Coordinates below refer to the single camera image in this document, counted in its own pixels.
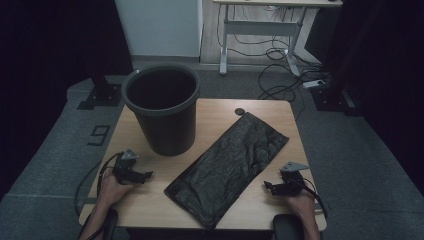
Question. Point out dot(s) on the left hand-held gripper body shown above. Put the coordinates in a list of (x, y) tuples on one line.
[(124, 166)]

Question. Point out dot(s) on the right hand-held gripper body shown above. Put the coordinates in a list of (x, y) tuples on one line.
[(292, 181)]

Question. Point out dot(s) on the black plastic trash bin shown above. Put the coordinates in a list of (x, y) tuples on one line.
[(170, 133)]

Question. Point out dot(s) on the black plastic garbage bag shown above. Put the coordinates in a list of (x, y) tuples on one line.
[(230, 166)]

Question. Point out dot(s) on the person's right hand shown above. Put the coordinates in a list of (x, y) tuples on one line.
[(303, 203)]

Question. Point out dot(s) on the person's left hand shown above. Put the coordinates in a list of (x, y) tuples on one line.
[(111, 190)]

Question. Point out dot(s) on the black chair armrest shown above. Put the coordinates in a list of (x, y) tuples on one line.
[(111, 223), (286, 228)]

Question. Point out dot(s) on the small black round cap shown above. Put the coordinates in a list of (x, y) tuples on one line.
[(239, 111)]

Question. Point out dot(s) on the white power strip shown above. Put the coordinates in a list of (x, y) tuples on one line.
[(313, 84)]

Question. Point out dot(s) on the black curtain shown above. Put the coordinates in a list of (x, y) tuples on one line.
[(50, 66), (393, 83)]

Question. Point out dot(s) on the white cabinet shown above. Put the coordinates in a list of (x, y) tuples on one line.
[(160, 26)]

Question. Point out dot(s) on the black stand with base plate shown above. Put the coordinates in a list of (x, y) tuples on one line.
[(101, 95), (333, 96)]

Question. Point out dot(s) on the white metal frame desk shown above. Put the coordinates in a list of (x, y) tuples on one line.
[(263, 28)]

